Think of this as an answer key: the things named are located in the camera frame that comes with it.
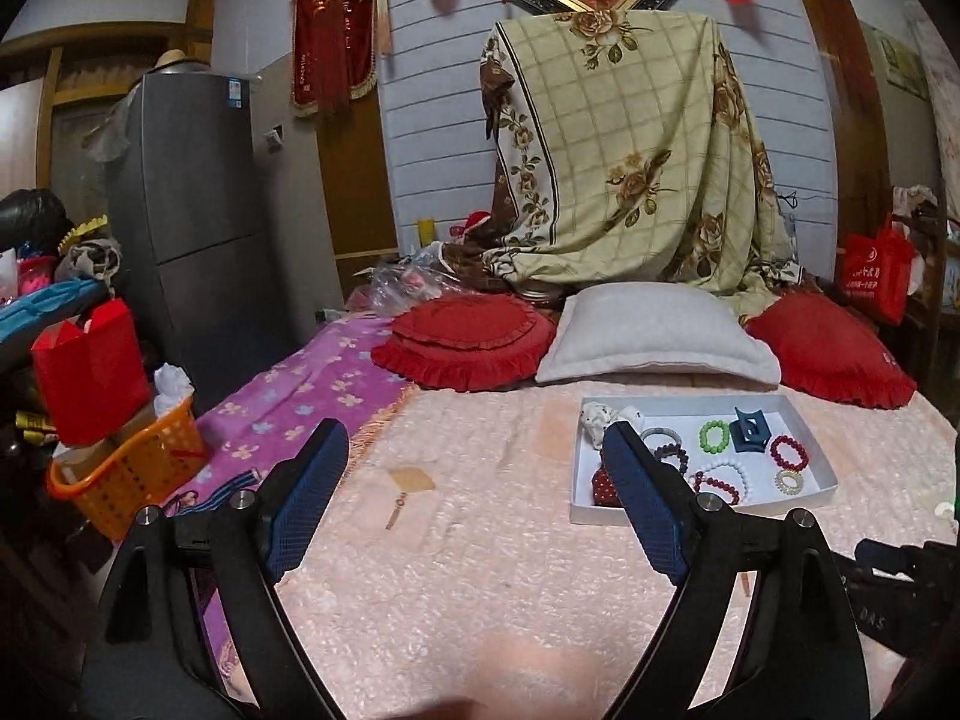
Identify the white wall socket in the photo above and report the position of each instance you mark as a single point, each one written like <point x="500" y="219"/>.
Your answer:
<point x="273" y="138"/>

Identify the red shopping bag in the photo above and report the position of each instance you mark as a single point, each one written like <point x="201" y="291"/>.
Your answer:
<point x="877" y="270"/>

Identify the straw hat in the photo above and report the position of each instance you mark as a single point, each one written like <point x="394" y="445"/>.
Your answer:
<point x="176" y="60"/>

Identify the pink fluffy blanket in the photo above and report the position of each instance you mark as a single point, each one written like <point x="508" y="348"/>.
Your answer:
<point x="480" y="555"/>

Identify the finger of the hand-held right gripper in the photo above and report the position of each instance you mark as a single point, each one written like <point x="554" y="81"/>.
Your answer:
<point x="900" y="592"/>

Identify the wooden rack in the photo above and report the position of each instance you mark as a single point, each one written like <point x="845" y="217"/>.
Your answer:
<point x="934" y="270"/>

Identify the yellow bottle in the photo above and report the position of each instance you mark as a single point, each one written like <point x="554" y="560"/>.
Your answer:
<point x="425" y="231"/>

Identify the white shallow cardboard box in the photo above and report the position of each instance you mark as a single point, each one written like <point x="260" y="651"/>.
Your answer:
<point x="757" y="506"/>

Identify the orange plastic basket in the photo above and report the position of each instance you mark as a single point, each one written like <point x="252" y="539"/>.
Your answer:
<point x="127" y="472"/>

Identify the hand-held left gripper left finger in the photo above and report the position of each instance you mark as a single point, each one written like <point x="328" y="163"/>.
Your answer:
<point x="304" y="499"/>

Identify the red paper gift bag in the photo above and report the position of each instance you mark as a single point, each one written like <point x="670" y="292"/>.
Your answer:
<point x="90" y="367"/>

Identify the dark red dotted scrunchie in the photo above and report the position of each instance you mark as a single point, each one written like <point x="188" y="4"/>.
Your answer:
<point x="602" y="489"/>

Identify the red hanging banner ornament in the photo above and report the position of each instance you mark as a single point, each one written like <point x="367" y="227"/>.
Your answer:
<point x="334" y="22"/>

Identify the wall poster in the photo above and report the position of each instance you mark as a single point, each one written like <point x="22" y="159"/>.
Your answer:
<point x="904" y="60"/>

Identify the white pillow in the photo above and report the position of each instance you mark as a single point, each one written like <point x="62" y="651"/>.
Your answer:
<point x="652" y="337"/>

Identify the blue hair claw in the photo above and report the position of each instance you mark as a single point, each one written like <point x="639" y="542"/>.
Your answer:
<point x="750" y="429"/>

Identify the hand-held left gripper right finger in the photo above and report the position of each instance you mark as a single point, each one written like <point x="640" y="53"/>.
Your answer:
<point x="645" y="502"/>

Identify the round red ruffled cushion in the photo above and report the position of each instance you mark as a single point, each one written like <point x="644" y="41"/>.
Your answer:
<point x="465" y="337"/>

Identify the cream floral checked cloth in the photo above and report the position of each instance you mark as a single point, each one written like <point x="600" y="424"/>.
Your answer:
<point x="637" y="150"/>

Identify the clear plastic bag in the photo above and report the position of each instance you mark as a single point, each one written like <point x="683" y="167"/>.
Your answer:
<point x="405" y="277"/>

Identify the purple floral blanket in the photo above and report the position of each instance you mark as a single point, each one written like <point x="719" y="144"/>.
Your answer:
<point x="300" y="390"/>

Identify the grey refrigerator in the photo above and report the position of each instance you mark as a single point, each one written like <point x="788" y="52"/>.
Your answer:
<point x="195" y="225"/>

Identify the white cherry print scrunchie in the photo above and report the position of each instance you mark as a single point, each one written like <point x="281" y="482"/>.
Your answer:
<point x="596" y="420"/>

